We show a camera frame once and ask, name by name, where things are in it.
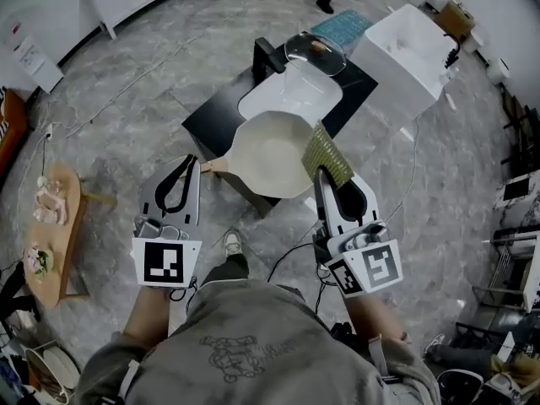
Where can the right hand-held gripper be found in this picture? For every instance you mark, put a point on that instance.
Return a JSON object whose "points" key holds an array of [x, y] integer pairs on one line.
{"points": [[371, 264]]}

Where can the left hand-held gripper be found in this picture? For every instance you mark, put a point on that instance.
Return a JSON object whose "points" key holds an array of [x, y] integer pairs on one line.
{"points": [[164, 264]]}

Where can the yellow-green mesh scrubber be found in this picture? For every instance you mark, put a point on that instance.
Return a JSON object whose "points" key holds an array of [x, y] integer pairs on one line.
{"points": [[327, 154]]}

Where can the person's right forearm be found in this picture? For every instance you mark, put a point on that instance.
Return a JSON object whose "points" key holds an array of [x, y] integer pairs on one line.
{"points": [[373, 319]]}

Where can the person's left forearm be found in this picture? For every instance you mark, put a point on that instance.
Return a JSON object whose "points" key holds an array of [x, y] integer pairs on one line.
{"points": [[154, 314]]}

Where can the glass pan lid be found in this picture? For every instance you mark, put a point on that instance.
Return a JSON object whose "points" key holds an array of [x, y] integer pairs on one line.
{"points": [[314, 55]]}

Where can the person's white shoe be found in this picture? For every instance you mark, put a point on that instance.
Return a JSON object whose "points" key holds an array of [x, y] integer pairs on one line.
{"points": [[232, 242]]}

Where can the black sink cabinet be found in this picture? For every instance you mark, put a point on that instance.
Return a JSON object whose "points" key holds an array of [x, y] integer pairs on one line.
{"points": [[215, 116]]}

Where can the person's dark trouser leg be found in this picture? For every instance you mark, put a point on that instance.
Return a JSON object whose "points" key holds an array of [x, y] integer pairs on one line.
{"points": [[228, 270]]}

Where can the white sink basin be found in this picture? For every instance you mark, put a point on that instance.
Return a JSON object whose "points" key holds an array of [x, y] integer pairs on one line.
{"points": [[295, 93]]}

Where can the pink toy figures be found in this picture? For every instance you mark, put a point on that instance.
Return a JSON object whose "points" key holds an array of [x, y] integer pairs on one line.
{"points": [[50, 207]]}

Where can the wooden side table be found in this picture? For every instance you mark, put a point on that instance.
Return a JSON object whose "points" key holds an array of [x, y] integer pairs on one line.
{"points": [[50, 234]]}

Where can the white power strip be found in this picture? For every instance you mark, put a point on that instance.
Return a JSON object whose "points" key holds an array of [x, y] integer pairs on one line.
{"points": [[49, 132]]}

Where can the pink flower bunch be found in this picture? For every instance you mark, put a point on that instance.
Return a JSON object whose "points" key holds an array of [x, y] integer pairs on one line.
{"points": [[39, 262]]}

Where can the large white box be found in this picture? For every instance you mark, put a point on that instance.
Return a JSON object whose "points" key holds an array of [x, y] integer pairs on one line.
{"points": [[405, 53]]}

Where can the black faucet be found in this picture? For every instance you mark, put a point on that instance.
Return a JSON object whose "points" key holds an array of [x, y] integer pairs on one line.
{"points": [[263, 55]]}

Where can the person's grey sweatshirt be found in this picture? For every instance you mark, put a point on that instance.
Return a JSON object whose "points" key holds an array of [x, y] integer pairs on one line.
{"points": [[253, 344]]}

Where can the marble-top table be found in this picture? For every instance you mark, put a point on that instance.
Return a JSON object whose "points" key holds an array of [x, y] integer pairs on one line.
{"points": [[519, 192]]}

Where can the orange striped seat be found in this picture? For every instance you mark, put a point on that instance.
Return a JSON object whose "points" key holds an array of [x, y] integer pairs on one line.
{"points": [[10, 129]]}

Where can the teal patterned mat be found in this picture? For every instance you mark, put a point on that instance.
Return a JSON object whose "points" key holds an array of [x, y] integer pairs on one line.
{"points": [[343, 25]]}

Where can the white small appliance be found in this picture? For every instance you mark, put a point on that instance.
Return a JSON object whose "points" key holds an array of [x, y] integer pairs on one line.
{"points": [[34, 57]]}

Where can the white plate rack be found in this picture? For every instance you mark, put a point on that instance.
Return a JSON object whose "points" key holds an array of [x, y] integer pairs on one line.
{"points": [[52, 371]]}

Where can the cardboard box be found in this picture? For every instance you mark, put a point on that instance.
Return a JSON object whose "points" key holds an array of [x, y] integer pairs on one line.
{"points": [[455, 17]]}

